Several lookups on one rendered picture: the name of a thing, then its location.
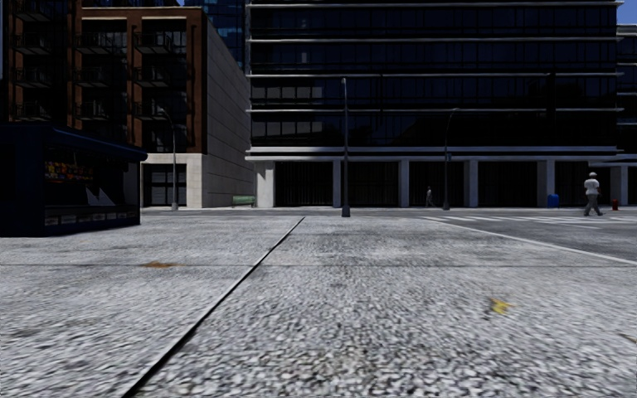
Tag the grey street lamp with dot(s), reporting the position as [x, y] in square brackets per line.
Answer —
[345, 149]
[446, 169]
[173, 169]

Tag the green bench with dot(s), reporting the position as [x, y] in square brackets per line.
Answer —
[243, 200]

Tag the person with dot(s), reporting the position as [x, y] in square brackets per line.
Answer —
[591, 191]
[428, 196]

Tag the red brick building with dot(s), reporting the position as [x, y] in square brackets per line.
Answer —
[219, 124]

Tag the dark glass office building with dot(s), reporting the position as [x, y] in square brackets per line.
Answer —
[428, 59]

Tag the glass tower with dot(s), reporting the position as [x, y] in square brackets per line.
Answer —
[230, 25]

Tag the blue letter box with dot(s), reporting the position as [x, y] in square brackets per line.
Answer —
[552, 200]

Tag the blue booth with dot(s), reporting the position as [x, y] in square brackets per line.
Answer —
[30, 189]

